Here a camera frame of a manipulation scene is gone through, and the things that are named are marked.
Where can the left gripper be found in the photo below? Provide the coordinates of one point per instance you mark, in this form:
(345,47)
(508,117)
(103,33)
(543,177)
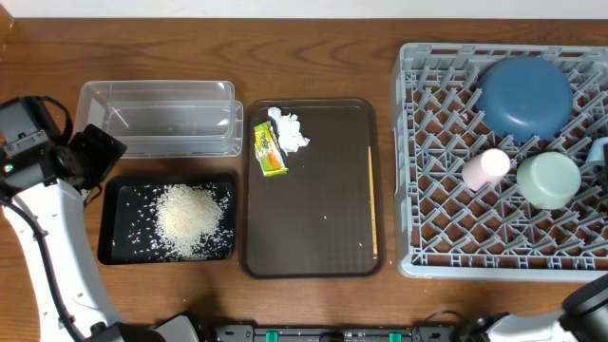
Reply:
(104,148)

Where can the pile of white rice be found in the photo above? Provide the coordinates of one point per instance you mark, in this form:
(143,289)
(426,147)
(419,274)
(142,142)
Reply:
(187,218)

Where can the green yellow snack wrapper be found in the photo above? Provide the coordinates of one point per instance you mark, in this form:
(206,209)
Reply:
(267,151)

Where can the white tissue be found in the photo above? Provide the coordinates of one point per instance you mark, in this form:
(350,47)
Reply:
(290,139)

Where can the wooden chopstick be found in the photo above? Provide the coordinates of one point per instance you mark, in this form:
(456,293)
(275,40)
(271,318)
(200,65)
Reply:
(372,206)

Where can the pink white cup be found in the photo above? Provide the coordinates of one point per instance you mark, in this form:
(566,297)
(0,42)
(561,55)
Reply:
(488,167)

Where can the dark blue plate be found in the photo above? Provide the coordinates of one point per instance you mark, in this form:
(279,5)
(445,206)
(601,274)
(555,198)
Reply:
(525,97)

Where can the mint green bowl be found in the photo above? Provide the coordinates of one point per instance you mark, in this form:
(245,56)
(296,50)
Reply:
(548,180)

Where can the light blue saucer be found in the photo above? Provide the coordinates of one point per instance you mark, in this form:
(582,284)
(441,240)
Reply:
(598,152)

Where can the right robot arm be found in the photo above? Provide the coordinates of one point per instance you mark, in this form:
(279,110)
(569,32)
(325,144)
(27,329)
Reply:
(583,318)

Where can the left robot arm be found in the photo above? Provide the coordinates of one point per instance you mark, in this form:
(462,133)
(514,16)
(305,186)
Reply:
(47,174)

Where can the black waste tray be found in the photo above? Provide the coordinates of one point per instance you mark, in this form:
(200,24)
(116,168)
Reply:
(128,247)

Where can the grey dishwasher rack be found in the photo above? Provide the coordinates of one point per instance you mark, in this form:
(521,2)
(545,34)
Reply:
(446,230)

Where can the clear plastic bin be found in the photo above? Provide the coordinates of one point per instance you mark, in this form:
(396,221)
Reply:
(165,118)

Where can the brown serving tray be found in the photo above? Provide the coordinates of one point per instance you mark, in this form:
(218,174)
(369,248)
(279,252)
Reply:
(314,221)

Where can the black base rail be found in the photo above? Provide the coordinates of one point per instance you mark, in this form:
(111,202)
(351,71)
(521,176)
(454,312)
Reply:
(247,333)

